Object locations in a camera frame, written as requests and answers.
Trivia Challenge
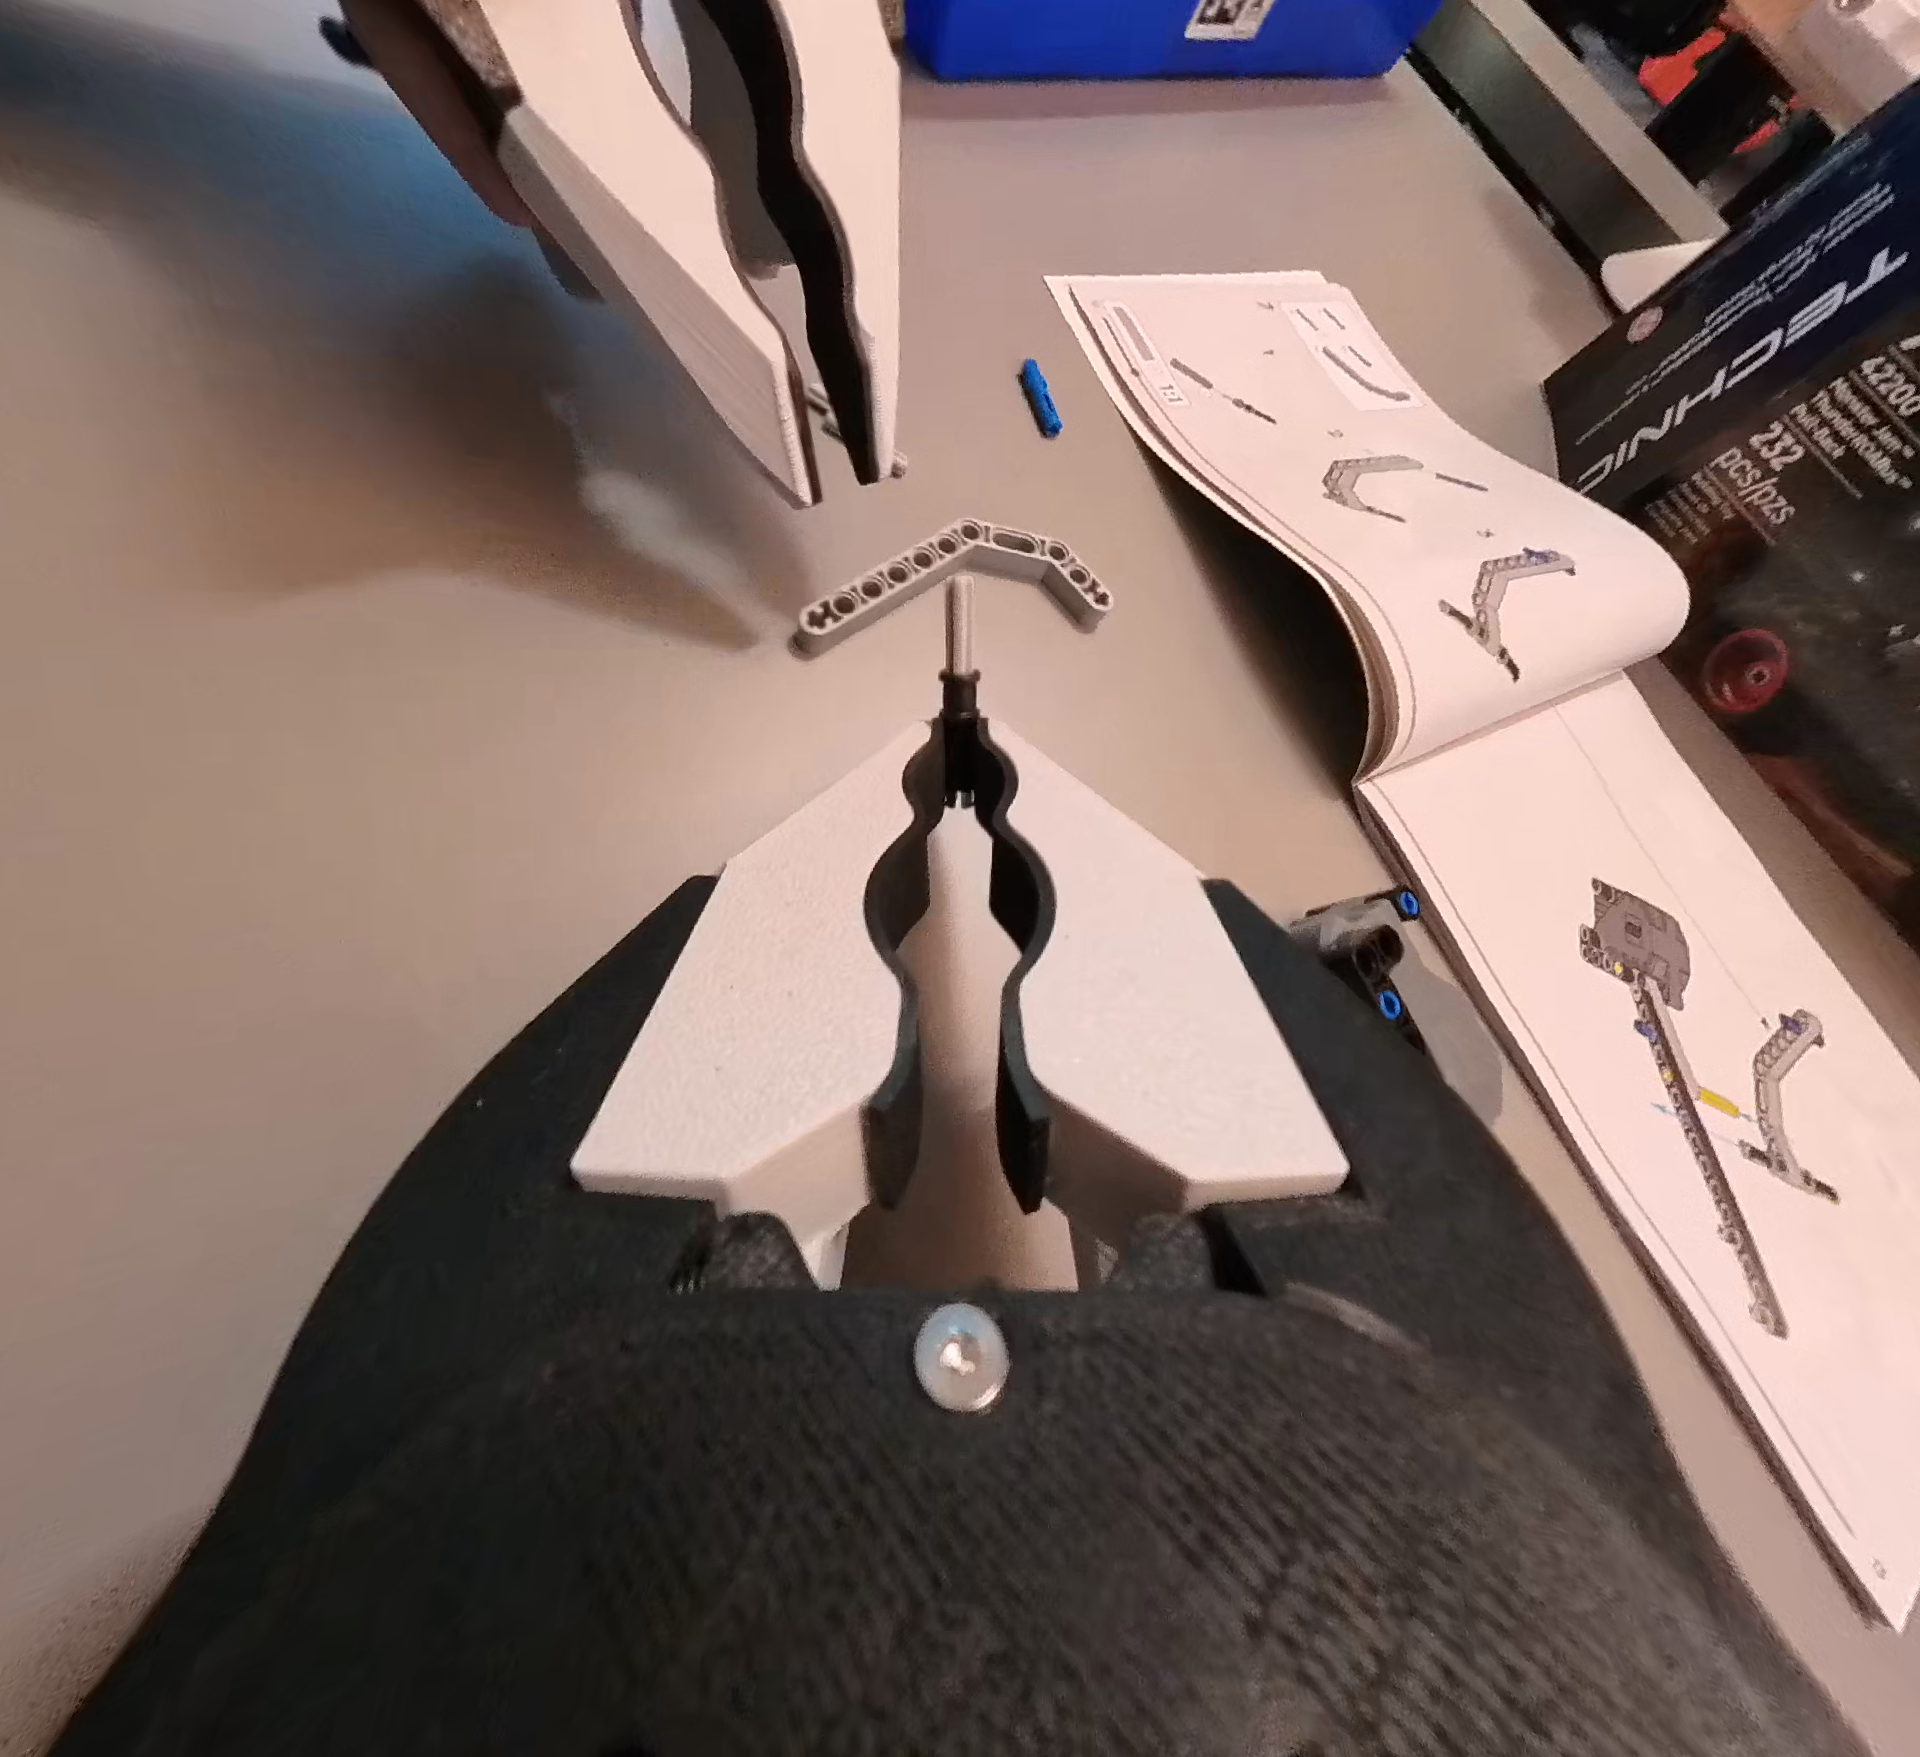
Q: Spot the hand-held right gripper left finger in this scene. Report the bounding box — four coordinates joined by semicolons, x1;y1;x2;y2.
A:
570;722;921;1293

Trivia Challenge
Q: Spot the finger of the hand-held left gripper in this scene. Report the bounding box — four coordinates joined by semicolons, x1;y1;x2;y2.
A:
395;0;821;508
636;0;907;485

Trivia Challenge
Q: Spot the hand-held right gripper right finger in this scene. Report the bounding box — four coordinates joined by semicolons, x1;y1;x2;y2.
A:
983;722;1352;1288

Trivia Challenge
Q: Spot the short grey axle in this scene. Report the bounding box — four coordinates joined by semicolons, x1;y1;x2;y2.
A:
799;381;911;484

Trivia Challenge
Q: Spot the grey bent beam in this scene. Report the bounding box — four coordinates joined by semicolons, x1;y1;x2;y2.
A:
788;510;1119;658

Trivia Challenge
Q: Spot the grey desk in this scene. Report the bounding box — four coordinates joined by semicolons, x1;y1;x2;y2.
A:
0;0;1920;1757

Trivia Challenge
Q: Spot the grey motor block assembly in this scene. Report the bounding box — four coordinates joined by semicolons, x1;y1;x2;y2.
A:
1301;882;1426;1040

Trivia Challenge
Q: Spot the open instruction booklet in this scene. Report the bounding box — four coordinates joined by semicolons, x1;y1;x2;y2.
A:
1042;267;1920;1635

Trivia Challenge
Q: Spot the black toy set box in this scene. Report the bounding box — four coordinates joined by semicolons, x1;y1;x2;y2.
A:
1543;83;1920;921

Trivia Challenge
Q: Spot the grey metal rail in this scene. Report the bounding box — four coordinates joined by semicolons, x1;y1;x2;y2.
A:
1408;0;1727;292

